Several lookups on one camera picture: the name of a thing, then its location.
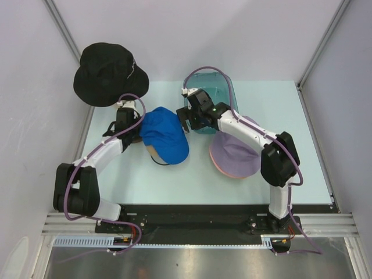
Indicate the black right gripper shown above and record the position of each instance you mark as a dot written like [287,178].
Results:
[184,114]

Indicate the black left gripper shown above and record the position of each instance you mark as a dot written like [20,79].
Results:
[136,117]

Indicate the blue cap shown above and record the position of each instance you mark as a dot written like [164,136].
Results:
[162,129]

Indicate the beige hat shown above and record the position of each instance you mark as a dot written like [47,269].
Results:
[151,150]

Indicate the pink bucket hat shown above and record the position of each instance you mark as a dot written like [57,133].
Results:
[222,171]

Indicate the black bucket hat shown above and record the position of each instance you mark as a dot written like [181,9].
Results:
[106,72]

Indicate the purple bucket hat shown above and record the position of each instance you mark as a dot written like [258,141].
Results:
[233,156]

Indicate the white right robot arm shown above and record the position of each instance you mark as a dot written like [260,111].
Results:
[279,158]

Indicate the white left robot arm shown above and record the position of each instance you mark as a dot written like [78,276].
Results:
[76,184]

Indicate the brown round stand base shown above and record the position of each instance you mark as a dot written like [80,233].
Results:
[136,139]

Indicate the teal plastic basket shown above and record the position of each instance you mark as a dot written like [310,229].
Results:
[217,88]

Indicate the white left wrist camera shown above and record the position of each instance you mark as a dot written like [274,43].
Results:
[126,104]

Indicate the black wire hat stand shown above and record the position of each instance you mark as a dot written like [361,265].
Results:
[159,161]

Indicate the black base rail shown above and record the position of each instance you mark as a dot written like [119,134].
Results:
[204,224]

